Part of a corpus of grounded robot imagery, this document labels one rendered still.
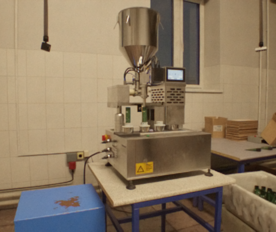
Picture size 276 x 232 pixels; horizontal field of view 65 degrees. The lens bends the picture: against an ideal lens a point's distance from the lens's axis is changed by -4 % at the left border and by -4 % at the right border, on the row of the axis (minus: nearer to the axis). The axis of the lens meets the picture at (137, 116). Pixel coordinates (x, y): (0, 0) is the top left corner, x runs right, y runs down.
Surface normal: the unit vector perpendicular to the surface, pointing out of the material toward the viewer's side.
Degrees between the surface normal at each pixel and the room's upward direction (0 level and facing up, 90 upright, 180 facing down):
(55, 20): 90
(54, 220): 90
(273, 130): 90
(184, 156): 90
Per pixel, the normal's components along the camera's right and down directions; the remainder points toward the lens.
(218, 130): 0.06, 0.07
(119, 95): 0.38, 0.06
